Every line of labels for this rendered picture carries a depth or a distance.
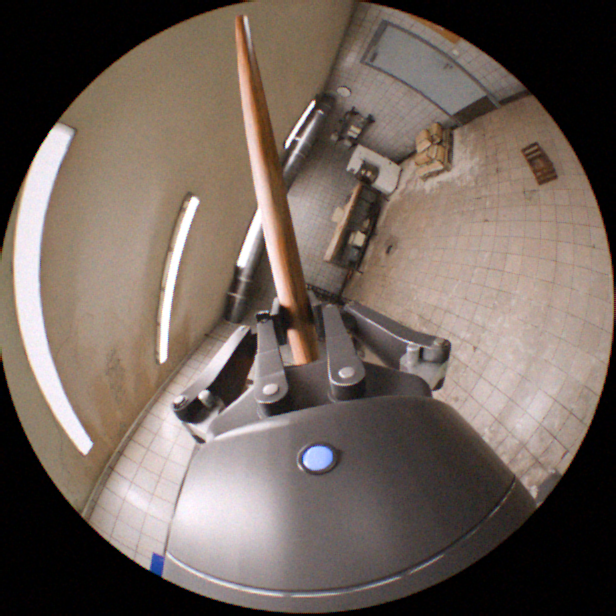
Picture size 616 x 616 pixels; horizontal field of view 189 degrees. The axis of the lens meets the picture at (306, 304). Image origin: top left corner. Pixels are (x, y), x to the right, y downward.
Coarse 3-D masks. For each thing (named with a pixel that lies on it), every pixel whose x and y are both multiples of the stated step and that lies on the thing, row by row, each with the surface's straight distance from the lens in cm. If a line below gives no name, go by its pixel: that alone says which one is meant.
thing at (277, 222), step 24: (240, 24) 62; (240, 48) 44; (240, 72) 35; (264, 96) 29; (264, 120) 24; (264, 144) 22; (264, 168) 20; (264, 192) 19; (264, 216) 19; (288, 216) 19; (288, 240) 18; (288, 264) 18; (288, 288) 18; (288, 312) 19; (312, 336) 20; (312, 360) 21
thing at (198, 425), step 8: (208, 392) 9; (208, 400) 9; (216, 400) 10; (208, 408) 9; (216, 408) 9; (224, 408) 9; (200, 416) 9; (208, 416) 9; (216, 416) 9; (184, 424) 10; (192, 424) 9; (200, 424) 9; (208, 424) 9; (192, 432) 10; (200, 432) 9
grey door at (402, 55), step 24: (384, 24) 388; (384, 48) 403; (408, 48) 396; (432, 48) 391; (384, 72) 422; (408, 72) 415; (432, 72) 408; (456, 72) 403; (432, 96) 432; (456, 96) 425; (480, 96) 421; (456, 120) 455
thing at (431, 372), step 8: (416, 344) 9; (408, 352) 9; (416, 352) 9; (400, 360) 9; (408, 360) 9; (416, 360) 9; (424, 360) 9; (448, 360) 10; (400, 368) 9; (408, 368) 9; (416, 368) 9; (424, 368) 9; (432, 368) 9; (440, 368) 9; (424, 376) 8; (432, 376) 8; (440, 376) 10; (432, 384) 9
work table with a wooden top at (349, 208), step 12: (360, 192) 500; (372, 192) 517; (348, 204) 511; (372, 204) 559; (348, 216) 465; (372, 216) 512; (336, 228) 520; (348, 228) 538; (336, 240) 459; (336, 252) 450; (360, 252) 476; (348, 264) 521
